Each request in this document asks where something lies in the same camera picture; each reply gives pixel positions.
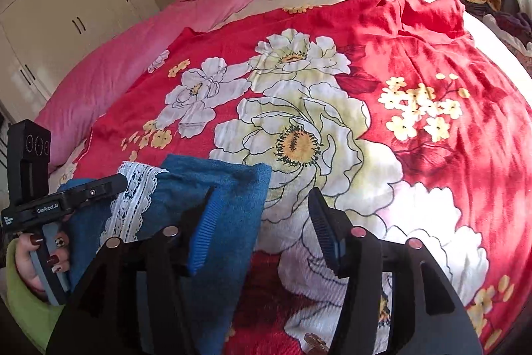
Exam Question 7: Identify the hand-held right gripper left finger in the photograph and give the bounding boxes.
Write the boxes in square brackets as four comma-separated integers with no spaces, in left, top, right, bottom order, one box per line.
[46,188,215,355]

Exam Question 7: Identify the blue denim pants lace trim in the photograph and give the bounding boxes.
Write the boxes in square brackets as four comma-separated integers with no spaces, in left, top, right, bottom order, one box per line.
[57,154,273,355]

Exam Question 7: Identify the person's left forearm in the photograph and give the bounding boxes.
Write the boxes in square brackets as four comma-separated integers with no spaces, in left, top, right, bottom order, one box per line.
[2,241,65,352]

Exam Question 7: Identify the person's left hand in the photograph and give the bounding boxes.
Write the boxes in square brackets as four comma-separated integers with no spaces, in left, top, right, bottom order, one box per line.
[7,231,72,294]

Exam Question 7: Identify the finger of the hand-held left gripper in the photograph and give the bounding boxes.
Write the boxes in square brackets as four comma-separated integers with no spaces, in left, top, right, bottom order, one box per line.
[72,173,129,211]

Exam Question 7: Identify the pink quilt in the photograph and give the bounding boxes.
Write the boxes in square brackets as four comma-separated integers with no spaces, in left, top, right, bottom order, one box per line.
[34,0,279,166]

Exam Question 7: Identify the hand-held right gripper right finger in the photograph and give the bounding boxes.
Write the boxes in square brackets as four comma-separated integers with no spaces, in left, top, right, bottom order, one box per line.
[308,187,483,355]

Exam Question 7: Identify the white wardrobe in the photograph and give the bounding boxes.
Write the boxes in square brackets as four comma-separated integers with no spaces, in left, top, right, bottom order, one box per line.
[0,0,161,123]

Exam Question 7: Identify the red floral blanket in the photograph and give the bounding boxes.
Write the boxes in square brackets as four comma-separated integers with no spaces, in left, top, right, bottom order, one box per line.
[50,0,532,355]

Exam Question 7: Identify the purple clothes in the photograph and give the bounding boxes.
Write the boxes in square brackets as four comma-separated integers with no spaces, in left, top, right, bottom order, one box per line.
[482,11,532,58]

